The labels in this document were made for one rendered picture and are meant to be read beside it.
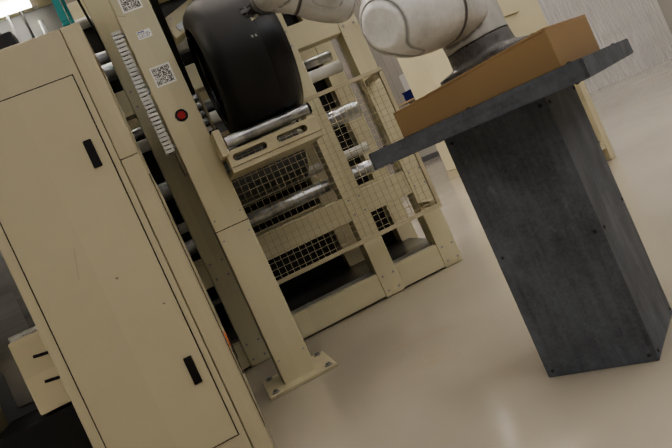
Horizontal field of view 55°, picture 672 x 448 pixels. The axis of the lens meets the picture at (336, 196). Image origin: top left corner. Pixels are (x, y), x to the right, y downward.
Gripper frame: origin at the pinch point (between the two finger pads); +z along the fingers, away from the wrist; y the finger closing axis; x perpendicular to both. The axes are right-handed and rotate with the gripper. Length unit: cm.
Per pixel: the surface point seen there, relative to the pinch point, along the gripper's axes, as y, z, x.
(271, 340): 36, 14, 108
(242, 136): 16.6, 17.3, 36.2
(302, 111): -7.3, 17.3, 36.1
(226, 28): 7.9, 11.9, 0.1
